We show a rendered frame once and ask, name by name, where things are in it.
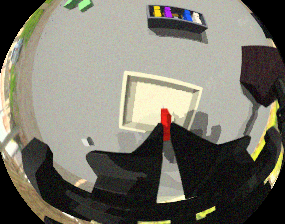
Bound cream shallow tray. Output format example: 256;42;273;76
118;71;203;135

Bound light green flat block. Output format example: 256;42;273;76
78;0;93;12

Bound small green block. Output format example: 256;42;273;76
64;0;79;10

